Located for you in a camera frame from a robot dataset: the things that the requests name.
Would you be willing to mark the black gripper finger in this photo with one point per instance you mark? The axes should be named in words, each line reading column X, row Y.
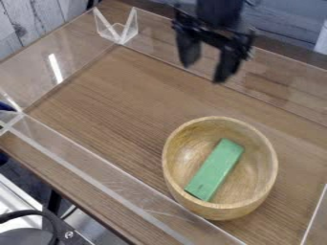
column 228, row 64
column 188, row 47

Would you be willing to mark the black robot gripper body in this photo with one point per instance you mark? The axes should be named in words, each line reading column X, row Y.
column 218, row 22

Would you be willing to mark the green rectangular block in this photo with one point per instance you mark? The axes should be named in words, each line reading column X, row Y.
column 214, row 170

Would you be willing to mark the light wooden bowl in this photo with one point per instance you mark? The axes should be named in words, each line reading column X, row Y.
column 248, row 182

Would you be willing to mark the clear acrylic tray enclosure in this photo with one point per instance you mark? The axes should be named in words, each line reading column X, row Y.
column 100, row 93

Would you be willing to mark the black metal bracket with screw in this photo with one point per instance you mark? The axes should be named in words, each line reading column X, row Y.
column 63, row 234

